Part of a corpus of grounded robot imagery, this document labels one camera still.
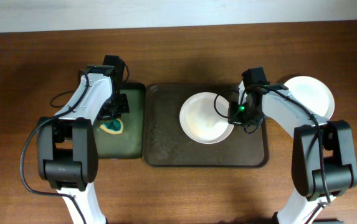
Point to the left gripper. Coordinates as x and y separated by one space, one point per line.
106 115

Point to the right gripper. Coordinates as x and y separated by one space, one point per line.
233 118

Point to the green and yellow sponge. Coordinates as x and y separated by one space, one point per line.
114 126

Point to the cream white plate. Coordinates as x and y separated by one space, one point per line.
200 121

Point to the white plate with yellow stain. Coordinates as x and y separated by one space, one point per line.
313 94

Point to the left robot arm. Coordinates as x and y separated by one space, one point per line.
67 151

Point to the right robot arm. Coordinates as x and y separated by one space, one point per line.
323 155

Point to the dark green water tray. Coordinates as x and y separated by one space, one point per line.
128 144

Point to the brown serving tray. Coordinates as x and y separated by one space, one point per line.
166 145

